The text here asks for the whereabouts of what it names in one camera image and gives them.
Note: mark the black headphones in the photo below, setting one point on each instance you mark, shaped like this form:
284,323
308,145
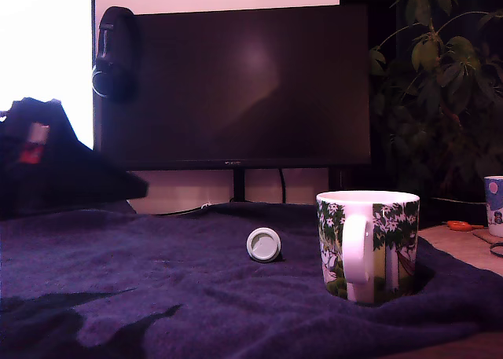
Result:
118,52

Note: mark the blue and white mug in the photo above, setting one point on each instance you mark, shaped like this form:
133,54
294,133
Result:
495,206

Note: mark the lit white computer monitor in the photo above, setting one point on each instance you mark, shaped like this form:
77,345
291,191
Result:
47,52

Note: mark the green houseplant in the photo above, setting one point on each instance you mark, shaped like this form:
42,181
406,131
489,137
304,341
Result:
428,56

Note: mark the orange scissors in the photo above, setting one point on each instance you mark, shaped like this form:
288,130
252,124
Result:
457,226

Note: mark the dark black computer monitor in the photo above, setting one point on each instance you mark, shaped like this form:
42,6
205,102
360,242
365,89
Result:
236,100

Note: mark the cork coaster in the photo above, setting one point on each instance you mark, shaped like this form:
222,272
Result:
485,235

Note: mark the white mug with tree print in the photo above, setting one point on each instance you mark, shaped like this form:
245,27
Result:
393,237

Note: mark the dark blue cloth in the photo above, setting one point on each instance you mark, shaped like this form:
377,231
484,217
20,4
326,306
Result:
157,257

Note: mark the pale green capsule lid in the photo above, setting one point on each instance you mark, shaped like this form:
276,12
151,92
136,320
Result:
260,246

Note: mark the black monitor stand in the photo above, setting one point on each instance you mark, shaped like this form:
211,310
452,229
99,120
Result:
239,186

